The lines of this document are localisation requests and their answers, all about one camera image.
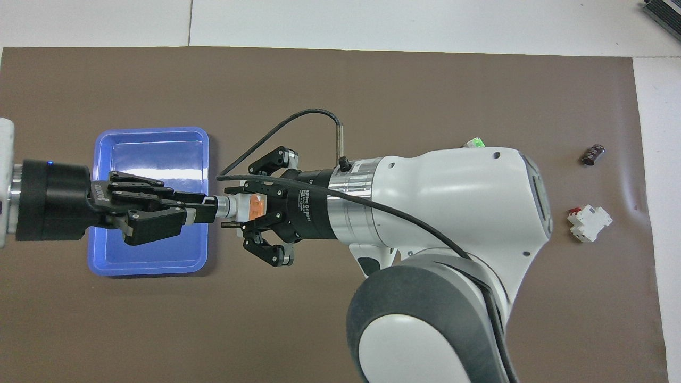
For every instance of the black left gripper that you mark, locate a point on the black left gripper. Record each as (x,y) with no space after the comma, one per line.
(53,202)

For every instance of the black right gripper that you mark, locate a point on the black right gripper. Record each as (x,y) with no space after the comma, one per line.
(314,205)

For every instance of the orange selector switch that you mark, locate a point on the orange selector switch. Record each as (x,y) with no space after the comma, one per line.
(255,205)

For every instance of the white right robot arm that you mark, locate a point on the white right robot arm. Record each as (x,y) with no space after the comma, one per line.
(452,202)

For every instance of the blue plastic tray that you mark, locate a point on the blue plastic tray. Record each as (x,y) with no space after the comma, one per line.
(159,151)

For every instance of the brown table mat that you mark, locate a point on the brown table mat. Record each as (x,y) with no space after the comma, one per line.
(340,80)

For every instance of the white circuit breaker red lever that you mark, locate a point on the white circuit breaker red lever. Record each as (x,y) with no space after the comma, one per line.
(590,223)

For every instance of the grey ribbed device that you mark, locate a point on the grey ribbed device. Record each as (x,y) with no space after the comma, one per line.
(665,13)

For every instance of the green selector switch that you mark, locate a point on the green selector switch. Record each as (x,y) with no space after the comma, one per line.
(476,142)

